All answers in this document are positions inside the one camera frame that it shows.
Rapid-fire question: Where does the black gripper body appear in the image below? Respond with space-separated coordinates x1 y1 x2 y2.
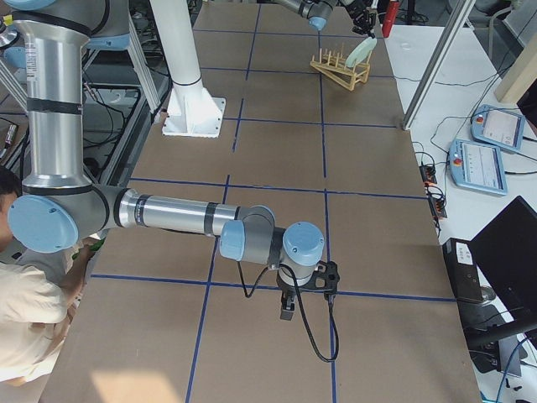
341 0 377 34
277 264 313 299

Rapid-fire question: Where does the light green plate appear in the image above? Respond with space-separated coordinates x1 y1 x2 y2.
345 37 378 68

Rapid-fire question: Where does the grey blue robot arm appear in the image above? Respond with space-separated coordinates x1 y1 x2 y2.
8 1 339 320
274 0 378 38

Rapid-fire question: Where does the red cylinder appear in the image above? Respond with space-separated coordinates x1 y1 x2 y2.
382 0 400 38

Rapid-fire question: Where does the wooden dish rack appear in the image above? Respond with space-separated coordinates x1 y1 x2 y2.
310 47 372 91

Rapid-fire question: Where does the black desktop box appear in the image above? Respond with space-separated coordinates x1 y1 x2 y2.
442 238 496 305

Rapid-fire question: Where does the orange black connector strip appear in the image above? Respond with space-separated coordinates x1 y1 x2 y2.
420 163 447 221

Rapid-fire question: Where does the far blue teach pendant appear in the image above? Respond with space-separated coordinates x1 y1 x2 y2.
471 104 526 152

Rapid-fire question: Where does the blue teach pendant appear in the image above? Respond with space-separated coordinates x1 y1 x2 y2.
471 104 526 152
449 139 508 196

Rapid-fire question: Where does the near blue teach pendant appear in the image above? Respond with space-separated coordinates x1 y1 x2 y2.
449 139 508 196

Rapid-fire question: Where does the black computer monitor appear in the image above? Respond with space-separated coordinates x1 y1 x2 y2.
463 195 537 349

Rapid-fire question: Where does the person in beige clothes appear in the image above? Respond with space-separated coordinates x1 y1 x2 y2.
0 165 106 387

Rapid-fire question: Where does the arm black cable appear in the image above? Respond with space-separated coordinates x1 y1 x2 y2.
237 259 340 363

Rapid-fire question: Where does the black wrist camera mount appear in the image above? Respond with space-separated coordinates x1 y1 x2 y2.
304 261 340 302

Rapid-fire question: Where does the aluminium frame post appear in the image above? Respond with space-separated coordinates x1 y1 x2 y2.
402 0 476 130

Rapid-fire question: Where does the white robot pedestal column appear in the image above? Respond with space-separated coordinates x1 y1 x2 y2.
150 0 226 138

